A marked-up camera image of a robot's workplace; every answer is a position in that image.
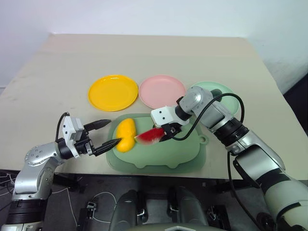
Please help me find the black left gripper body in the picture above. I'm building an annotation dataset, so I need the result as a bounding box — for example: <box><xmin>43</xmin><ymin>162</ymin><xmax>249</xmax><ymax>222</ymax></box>
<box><xmin>74</xmin><ymin>124</ymin><xmax>97</xmax><ymax>157</ymax></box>

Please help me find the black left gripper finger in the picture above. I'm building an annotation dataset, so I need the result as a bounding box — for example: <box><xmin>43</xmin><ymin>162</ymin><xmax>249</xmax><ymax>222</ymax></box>
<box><xmin>83</xmin><ymin>119</ymin><xmax>112</xmax><ymax>131</ymax></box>
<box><xmin>93</xmin><ymin>138</ymin><xmax>121</xmax><ymax>157</ymax></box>

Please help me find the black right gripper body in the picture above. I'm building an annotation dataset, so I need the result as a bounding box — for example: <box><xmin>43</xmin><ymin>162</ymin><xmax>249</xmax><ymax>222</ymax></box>
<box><xmin>161</xmin><ymin>122</ymin><xmax>184</xmax><ymax>142</ymax></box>

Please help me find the red watermelon slice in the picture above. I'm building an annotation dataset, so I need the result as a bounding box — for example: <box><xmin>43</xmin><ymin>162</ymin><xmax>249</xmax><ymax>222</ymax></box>
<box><xmin>133</xmin><ymin>127</ymin><xmax>167</xmax><ymax>146</ymax></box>

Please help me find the yellow plate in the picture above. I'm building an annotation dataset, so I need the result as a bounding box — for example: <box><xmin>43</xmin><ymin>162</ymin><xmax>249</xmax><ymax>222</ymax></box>
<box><xmin>88</xmin><ymin>74</ymin><xmax>139</xmax><ymax>112</ymax></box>

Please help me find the pink plate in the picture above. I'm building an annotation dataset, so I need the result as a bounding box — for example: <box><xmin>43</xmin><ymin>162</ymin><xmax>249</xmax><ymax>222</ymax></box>
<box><xmin>139</xmin><ymin>75</ymin><xmax>187</xmax><ymax>109</ymax></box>

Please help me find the green plate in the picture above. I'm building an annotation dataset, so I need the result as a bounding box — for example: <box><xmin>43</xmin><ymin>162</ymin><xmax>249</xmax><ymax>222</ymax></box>
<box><xmin>191</xmin><ymin>81</ymin><xmax>241</xmax><ymax>116</ymax></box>

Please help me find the green silicone tray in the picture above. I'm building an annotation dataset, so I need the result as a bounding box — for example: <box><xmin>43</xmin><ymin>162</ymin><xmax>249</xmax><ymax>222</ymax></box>
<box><xmin>105</xmin><ymin>113</ymin><xmax>209</xmax><ymax>173</ymax></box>

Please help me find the yellow mango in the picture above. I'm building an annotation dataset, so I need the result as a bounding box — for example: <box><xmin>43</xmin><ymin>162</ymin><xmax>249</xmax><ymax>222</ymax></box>
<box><xmin>115</xmin><ymin>117</ymin><xmax>137</xmax><ymax>153</ymax></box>

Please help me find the dark rounded robot leg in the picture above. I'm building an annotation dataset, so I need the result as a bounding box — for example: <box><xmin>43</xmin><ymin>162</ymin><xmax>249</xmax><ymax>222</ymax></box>
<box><xmin>167</xmin><ymin>186</ymin><xmax>209</xmax><ymax>227</ymax></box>
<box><xmin>109</xmin><ymin>189</ymin><xmax>146</xmax><ymax>227</ymax></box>

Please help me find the grey robot waist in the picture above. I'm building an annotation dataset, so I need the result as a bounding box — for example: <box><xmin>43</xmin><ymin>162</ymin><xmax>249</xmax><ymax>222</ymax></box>
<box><xmin>107</xmin><ymin>221</ymin><xmax>218</xmax><ymax>231</ymax></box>

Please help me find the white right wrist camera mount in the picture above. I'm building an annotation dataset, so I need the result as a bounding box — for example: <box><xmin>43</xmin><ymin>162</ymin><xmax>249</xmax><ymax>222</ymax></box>
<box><xmin>150</xmin><ymin>105</ymin><xmax>179</xmax><ymax>128</ymax></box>

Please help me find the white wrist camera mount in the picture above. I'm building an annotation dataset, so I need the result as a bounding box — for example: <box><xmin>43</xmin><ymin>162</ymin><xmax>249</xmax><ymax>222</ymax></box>
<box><xmin>150</xmin><ymin>105</ymin><xmax>179</xmax><ymax>128</ymax></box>
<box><xmin>61</xmin><ymin>116</ymin><xmax>84</xmax><ymax>159</ymax></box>

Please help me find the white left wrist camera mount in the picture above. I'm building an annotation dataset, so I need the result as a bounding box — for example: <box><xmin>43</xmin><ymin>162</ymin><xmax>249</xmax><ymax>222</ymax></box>
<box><xmin>61</xmin><ymin>116</ymin><xmax>84</xmax><ymax>159</ymax></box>

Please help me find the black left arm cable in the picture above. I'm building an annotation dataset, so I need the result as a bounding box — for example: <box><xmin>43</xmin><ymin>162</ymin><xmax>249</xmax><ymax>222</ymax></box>
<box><xmin>54</xmin><ymin>112</ymin><xmax>71</xmax><ymax>144</ymax></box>

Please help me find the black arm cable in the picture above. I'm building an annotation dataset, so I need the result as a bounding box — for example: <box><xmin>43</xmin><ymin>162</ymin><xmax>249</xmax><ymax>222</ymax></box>
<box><xmin>172</xmin><ymin>92</ymin><xmax>275</xmax><ymax>229</ymax></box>
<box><xmin>54</xmin><ymin>112</ymin><xmax>71</xmax><ymax>144</ymax></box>

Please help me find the white floor cable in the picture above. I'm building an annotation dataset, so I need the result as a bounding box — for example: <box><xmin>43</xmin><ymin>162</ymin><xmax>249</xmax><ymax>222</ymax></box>
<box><xmin>92</xmin><ymin>192</ymin><xmax>119</xmax><ymax>223</ymax></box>

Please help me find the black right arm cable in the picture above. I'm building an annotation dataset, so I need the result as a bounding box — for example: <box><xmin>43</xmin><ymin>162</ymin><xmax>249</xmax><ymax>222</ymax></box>
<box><xmin>172</xmin><ymin>92</ymin><xmax>275</xmax><ymax>229</ymax></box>

